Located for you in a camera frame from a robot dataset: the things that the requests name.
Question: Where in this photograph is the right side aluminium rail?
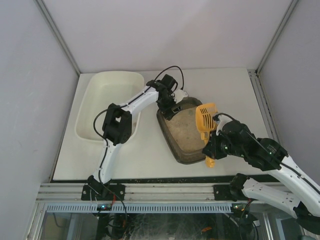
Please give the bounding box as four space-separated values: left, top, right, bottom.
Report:
247 70 291 175

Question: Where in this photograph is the aluminium frame post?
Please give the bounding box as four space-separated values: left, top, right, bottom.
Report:
33 0 81 77
255 0 300 76

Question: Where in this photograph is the dark brown litter box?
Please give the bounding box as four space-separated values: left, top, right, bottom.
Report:
156 97 206 165

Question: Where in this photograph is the white plastic bin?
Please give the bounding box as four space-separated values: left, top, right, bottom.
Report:
75 71 145 143

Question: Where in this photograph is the black mounting plate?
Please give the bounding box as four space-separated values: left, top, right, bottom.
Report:
213 184 249 202
80 184 126 201

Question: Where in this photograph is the left aluminium frame post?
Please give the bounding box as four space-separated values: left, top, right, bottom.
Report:
33 0 81 77

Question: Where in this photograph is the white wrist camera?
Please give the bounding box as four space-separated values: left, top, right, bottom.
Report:
173 89 189 103
216 115 232 130

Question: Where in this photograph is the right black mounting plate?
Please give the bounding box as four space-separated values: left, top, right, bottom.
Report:
213 184 249 202

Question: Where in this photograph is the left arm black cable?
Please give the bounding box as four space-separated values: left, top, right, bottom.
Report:
154 65 186 91

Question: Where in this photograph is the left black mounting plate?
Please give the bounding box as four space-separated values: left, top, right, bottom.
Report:
80 184 126 201

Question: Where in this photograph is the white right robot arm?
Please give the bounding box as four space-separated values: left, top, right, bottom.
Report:
200 114 320 231

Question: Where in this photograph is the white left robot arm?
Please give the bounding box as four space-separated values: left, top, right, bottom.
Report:
91 74 188 185

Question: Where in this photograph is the right aluminium frame post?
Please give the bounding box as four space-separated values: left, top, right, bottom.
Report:
255 0 300 76

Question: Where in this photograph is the yellow litter scoop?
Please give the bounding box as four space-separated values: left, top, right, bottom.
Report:
195 103 218 168

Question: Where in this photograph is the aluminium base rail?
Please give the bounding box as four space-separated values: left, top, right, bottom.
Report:
36 183 228 203

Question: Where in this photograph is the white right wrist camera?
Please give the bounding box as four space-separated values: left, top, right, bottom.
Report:
216 115 232 130

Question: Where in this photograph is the grey slotted cable duct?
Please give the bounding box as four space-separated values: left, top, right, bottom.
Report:
46 202 233 214

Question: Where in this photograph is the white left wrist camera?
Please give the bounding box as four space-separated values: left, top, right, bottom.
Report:
173 89 189 103

